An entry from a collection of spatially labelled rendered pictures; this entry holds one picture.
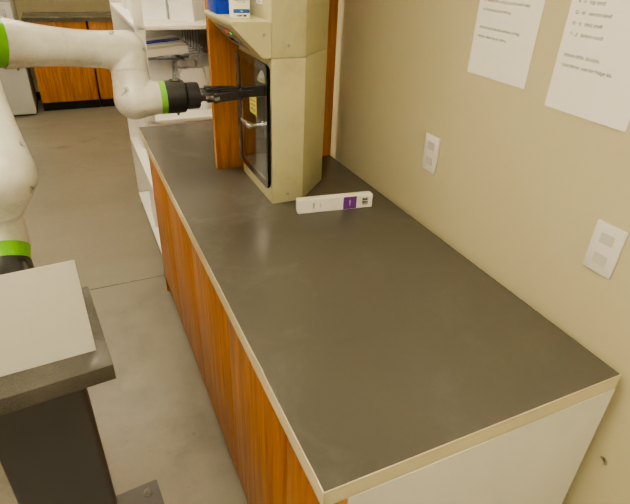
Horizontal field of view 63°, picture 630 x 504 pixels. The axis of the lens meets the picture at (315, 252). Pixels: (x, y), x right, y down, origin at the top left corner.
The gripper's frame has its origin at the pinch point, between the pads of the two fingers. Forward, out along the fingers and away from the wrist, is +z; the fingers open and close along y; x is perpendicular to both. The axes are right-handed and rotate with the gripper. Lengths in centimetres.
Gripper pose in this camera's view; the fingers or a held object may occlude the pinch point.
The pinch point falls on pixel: (251, 91)
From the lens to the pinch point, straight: 165.1
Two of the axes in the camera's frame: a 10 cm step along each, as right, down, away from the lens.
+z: 9.1, -1.8, 3.7
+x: -0.4, 8.6, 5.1
